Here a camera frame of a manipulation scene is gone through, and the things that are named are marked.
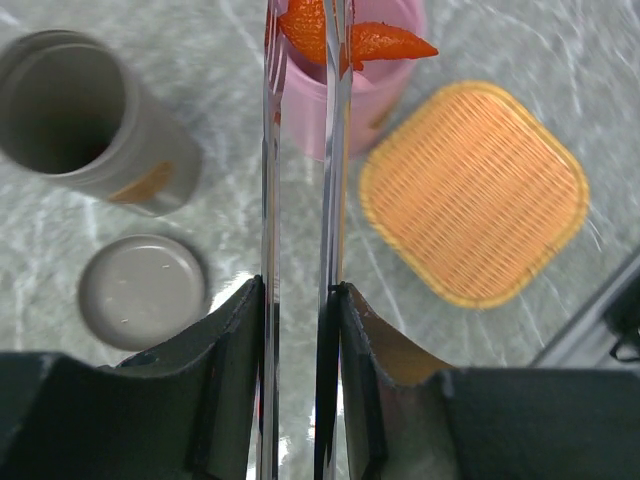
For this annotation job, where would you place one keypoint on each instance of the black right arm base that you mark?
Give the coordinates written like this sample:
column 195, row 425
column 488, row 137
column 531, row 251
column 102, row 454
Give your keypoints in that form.
column 622, row 319

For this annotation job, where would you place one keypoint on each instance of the aluminium front rail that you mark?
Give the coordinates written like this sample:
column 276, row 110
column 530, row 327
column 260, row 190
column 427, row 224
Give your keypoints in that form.
column 585, row 342

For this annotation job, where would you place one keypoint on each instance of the metal serving tongs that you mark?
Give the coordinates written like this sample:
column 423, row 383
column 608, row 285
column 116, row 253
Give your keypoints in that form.
column 301, row 264

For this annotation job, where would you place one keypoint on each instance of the woven bamboo tray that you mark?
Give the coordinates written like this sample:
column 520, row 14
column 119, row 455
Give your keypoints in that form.
column 474, row 194

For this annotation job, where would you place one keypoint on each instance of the pink cylindrical canister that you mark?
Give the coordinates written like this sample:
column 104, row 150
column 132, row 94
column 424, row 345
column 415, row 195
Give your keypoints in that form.
column 376, row 90

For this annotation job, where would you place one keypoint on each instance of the grey cylindrical canister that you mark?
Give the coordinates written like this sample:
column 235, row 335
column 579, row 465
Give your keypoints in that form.
column 75, row 114

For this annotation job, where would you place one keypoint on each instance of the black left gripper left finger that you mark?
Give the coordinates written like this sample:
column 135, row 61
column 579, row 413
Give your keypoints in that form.
column 180, row 410

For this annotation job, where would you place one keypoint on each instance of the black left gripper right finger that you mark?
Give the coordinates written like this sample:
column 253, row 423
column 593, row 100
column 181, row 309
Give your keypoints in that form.
column 409, row 416

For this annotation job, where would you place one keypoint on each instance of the orange chicken wing piece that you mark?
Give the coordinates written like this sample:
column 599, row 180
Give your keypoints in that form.
column 304, row 25

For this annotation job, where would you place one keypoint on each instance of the grey round lid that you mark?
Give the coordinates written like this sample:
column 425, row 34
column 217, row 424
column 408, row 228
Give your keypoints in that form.
column 140, row 291

